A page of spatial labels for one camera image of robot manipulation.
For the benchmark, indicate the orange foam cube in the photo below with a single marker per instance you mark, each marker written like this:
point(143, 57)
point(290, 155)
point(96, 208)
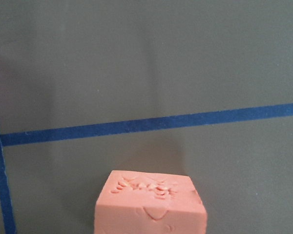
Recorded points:
point(149, 203)

